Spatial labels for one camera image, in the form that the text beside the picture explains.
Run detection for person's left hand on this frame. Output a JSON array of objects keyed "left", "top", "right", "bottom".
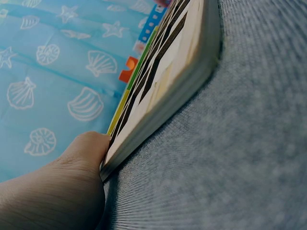
[{"left": 0, "top": 131, "right": 112, "bottom": 230}]

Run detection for zebra striped board book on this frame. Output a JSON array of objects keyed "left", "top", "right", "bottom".
[{"left": 99, "top": 0, "right": 223, "bottom": 182}]

